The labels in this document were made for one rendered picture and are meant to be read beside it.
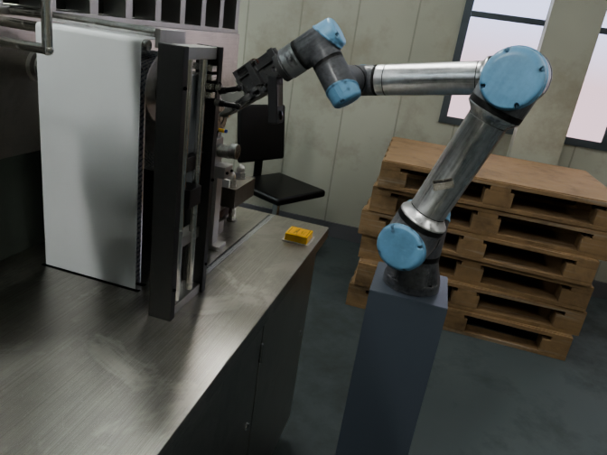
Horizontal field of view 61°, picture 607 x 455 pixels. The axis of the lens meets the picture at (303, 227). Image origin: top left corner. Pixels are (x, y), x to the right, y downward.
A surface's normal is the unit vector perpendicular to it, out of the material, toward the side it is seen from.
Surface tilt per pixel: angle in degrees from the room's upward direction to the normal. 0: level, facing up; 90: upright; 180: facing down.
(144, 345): 0
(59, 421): 0
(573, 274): 90
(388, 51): 90
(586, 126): 90
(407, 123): 90
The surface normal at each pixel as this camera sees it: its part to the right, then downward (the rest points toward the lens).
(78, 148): -0.28, 0.31
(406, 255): -0.54, 0.35
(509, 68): -0.42, 0.15
